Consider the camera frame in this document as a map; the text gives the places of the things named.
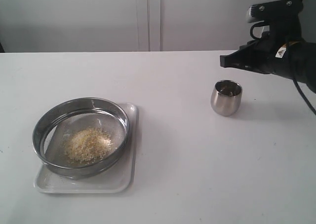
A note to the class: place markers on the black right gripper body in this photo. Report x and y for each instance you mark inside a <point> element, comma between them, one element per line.
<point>271,38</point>

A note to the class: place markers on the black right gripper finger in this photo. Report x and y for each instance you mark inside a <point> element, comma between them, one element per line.
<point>234,59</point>

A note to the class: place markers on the small stainless steel cup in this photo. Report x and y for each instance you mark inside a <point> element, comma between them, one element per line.
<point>226,97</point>

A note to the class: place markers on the yellow white grain pile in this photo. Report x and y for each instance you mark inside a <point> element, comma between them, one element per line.
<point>88,146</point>

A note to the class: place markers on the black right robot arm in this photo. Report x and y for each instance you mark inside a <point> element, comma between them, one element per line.
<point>303,55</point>

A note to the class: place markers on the round steel mesh sieve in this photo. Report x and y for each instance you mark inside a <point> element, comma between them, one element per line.
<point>57,125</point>

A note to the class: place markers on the white rectangular plastic tray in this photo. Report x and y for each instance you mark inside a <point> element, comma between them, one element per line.
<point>114,180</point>

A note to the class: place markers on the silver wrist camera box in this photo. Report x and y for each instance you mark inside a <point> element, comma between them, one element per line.
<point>268,10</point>

